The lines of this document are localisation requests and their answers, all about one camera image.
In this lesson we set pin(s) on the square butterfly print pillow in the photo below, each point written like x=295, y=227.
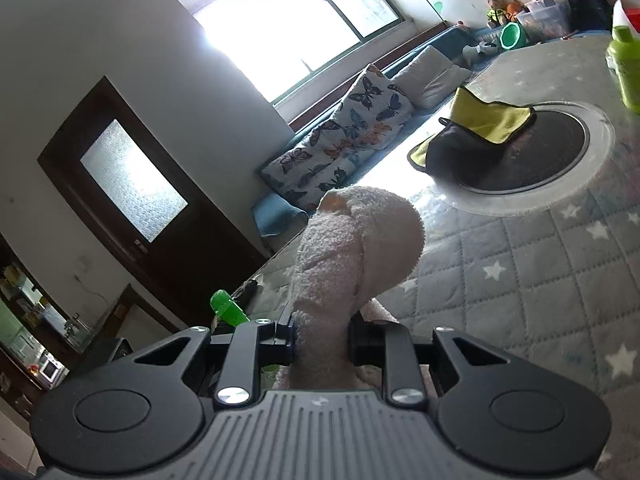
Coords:
x=372, y=105

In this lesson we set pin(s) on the large clear plastic storage box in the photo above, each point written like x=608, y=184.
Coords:
x=545, y=22

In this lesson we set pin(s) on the brown teddy bear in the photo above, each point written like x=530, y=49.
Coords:
x=497, y=10

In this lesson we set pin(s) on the long butterfly print pillow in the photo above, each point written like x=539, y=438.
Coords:
x=310, y=165

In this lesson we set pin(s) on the white tissue pack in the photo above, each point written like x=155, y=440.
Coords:
x=622, y=15

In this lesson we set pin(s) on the black backpack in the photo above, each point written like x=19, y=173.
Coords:
x=590, y=7

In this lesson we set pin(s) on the plain white pillow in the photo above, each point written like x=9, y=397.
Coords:
x=430, y=75

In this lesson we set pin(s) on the green framed window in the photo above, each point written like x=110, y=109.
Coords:
x=280, y=35

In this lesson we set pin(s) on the pale pink terry towel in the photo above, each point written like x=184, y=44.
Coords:
x=340, y=260

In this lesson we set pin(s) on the round black induction hob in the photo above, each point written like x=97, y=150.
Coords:
x=560, y=145

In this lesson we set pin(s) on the dark wooden door frosted glass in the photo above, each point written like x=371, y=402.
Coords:
x=210, y=240

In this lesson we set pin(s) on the clear pump bottle green liquid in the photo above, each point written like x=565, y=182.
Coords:
x=227, y=307

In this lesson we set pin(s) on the orange plush toy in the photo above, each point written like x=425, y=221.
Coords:
x=514, y=12

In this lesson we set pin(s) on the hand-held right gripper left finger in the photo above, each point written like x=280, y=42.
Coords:
x=280, y=345

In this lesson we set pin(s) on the small clear plastic storage box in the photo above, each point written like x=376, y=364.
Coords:
x=539, y=2

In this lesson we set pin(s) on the black and white plush dog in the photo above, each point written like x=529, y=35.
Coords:
x=477, y=50

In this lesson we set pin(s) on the cluttered shelf unit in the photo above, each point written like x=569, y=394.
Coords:
x=30, y=320

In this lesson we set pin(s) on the yellow and grey microfiber cloth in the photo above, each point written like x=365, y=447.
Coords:
x=492, y=120

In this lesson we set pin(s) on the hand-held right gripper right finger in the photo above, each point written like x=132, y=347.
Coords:
x=365, y=342

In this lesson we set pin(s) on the green plastic basin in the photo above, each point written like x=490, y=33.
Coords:
x=512, y=37

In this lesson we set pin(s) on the opaque green plastic bottle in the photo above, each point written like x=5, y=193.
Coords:
x=627, y=65

